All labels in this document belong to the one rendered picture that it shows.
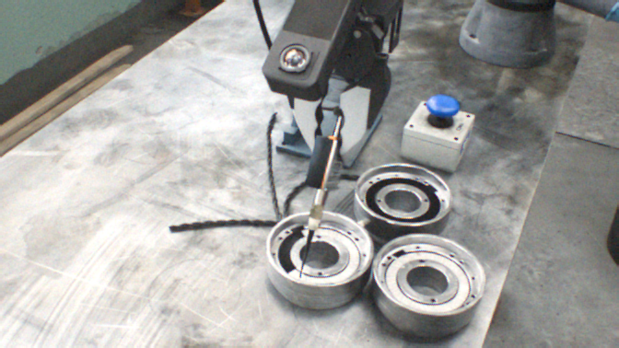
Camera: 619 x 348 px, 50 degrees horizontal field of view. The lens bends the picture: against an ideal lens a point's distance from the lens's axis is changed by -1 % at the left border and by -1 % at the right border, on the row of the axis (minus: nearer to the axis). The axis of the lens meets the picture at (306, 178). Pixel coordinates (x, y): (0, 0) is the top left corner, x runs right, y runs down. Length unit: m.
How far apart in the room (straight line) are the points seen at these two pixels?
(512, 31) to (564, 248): 1.05
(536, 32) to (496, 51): 0.07
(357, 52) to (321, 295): 0.23
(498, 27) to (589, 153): 1.41
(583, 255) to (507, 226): 1.25
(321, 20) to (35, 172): 0.46
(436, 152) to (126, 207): 0.37
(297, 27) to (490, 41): 0.61
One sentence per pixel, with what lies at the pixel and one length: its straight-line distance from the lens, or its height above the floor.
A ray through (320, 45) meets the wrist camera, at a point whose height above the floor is 1.07.
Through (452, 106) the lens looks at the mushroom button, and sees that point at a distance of 0.83.
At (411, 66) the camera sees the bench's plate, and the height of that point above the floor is 0.80.
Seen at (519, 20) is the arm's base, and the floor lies 0.87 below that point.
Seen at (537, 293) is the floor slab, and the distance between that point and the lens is 1.88.
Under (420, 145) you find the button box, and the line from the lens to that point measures 0.83.
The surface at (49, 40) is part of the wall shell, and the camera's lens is 2.62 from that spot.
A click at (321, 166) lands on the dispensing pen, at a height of 0.93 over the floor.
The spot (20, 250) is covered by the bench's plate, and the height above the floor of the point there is 0.80.
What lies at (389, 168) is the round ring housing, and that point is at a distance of 0.77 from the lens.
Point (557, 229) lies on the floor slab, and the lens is 2.08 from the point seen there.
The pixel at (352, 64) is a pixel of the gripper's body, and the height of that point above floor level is 1.03.
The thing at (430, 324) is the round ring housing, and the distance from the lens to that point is 0.63.
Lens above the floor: 1.30
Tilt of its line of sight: 38 degrees down
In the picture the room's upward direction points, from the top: 2 degrees clockwise
